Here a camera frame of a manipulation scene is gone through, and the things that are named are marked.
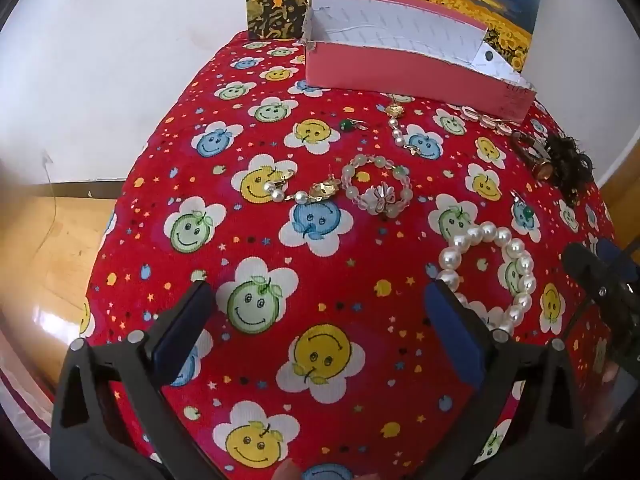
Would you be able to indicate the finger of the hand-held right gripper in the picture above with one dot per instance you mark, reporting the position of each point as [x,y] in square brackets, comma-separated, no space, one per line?
[585,267]
[614,252]

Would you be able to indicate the green bead earring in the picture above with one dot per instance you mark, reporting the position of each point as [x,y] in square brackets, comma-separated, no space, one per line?
[346,125]
[525,215]

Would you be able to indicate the slim gold hair clip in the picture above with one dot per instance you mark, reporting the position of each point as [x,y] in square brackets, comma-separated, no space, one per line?
[487,120]

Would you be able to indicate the red smiley flower tablecloth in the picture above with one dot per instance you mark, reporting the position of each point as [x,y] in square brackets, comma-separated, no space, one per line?
[375,270]

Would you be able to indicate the brown bangle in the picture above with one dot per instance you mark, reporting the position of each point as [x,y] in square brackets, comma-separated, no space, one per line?
[542,170]

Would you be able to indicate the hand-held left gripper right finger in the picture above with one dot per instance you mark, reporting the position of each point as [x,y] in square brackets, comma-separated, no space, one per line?
[452,330]

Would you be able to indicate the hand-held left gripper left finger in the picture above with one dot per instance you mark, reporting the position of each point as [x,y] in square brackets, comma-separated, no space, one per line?
[182,325]

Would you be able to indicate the gold flower pearl earring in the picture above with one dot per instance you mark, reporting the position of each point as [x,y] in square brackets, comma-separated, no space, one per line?
[395,110]
[322,190]

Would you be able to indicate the black hair scrunchie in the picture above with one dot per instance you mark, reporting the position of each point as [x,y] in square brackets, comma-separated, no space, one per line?
[570,165]

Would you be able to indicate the pink cardboard box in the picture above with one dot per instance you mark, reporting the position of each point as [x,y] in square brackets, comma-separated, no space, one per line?
[400,67]

